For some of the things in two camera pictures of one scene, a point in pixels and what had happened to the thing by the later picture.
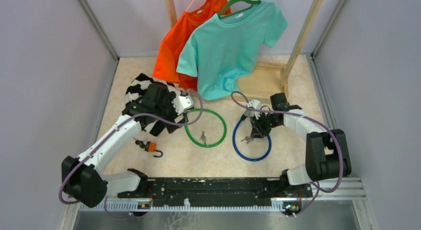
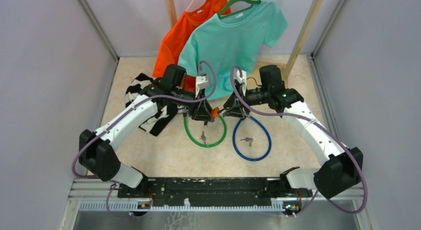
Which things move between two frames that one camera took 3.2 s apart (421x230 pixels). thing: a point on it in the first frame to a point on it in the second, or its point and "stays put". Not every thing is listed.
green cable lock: [218, 143] stays put
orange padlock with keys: [150, 146] to [215, 112]
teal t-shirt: [222, 51] stays put
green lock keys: [203, 137] stays put
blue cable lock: [246, 115] stays put
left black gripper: [171, 128] to [202, 111]
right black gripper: [259, 133] to [235, 107]
